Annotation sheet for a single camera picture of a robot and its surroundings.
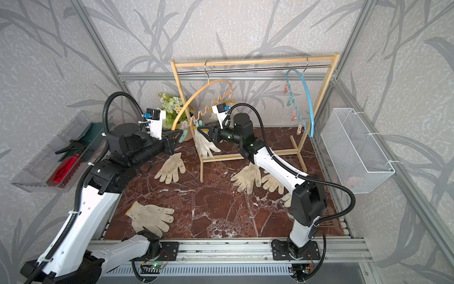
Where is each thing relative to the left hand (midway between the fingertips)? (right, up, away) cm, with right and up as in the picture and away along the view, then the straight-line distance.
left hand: (181, 131), depth 61 cm
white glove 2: (+4, -5, +19) cm, 20 cm away
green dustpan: (-42, -4, +10) cm, 43 cm away
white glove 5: (-22, -40, +22) cm, 50 cm away
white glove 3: (+24, -24, +35) cm, 48 cm away
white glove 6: (+45, -33, +27) cm, 62 cm away
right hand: (+5, +3, +9) cm, 11 cm away
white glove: (-18, -19, +38) cm, 46 cm away
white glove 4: (+38, -26, +32) cm, 57 cm away
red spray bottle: (-39, -14, -2) cm, 41 cm away
